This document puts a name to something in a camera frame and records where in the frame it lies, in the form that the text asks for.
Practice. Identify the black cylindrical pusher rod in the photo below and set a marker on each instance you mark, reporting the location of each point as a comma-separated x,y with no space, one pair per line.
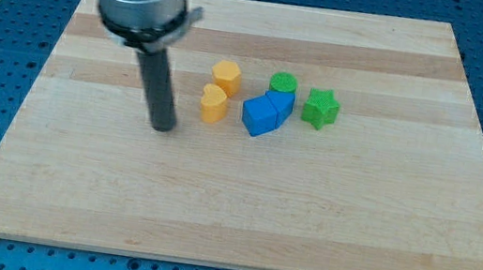
158,88

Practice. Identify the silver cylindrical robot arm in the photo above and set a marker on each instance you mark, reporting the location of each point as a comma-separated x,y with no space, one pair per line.
150,27

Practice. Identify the blue cube block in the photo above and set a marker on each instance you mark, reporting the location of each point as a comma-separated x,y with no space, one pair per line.
259,115

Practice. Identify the blue triangle block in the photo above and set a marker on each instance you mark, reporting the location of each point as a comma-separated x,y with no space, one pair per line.
283,103

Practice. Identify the yellow heart block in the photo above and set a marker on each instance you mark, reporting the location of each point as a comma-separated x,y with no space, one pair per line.
214,104

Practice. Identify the yellow hexagon block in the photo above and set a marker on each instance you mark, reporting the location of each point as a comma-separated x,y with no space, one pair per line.
227,75

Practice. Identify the green cylinder block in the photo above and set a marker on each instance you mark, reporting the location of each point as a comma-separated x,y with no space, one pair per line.
283,82

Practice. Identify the green star block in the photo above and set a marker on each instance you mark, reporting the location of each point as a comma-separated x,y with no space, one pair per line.
320,108

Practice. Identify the wooden board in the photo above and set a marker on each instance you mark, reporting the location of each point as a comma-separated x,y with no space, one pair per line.
396,183

